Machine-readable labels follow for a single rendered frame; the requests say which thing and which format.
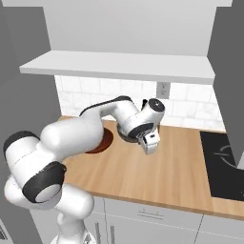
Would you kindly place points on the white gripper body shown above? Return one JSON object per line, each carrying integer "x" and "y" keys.
{"x": 151, "y": 146}

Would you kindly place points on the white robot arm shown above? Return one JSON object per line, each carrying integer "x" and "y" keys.
{"x": 73, "y": 133}

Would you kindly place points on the reddish brown bowl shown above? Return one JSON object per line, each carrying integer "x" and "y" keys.
{"x": 106, "y": 141}

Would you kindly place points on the grey cabinet door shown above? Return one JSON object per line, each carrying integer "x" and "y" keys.
{"x": 230, "y": 79}
{"x": 22, "y": 92}

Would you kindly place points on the pale grey drawer front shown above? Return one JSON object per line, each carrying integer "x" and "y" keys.
{"x": 222, "y": 227}
{"x": 178, "y": 215}

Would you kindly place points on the black hob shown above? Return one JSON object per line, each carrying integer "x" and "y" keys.
{"x": 222, "y": 171}

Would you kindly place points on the pale grey cupboard door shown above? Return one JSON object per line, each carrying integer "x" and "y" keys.
{"x": 99, "y": 216}
{"x": 152, "y": 233}

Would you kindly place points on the white wall socket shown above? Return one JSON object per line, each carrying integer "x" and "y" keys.
{"x": 163, "y": 90}

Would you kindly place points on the white open wall cabinet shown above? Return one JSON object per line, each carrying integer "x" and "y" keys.
{"x": 127, "y": 41}

